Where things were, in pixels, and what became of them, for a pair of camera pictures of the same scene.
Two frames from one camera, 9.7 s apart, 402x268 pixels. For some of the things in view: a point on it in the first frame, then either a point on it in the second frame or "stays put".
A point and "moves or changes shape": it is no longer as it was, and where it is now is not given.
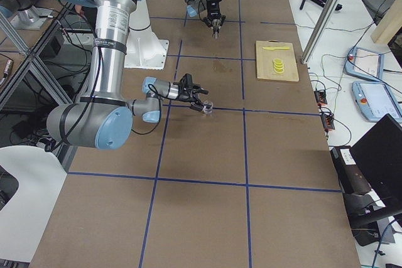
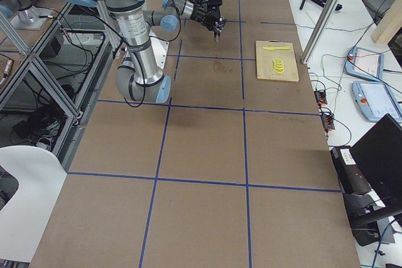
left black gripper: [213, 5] stays put
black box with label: [352, 179] stays put
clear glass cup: [208, 107] moves or changes shape
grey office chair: [379, 2] stays put
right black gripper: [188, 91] → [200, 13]
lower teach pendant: [375, 100] stays put
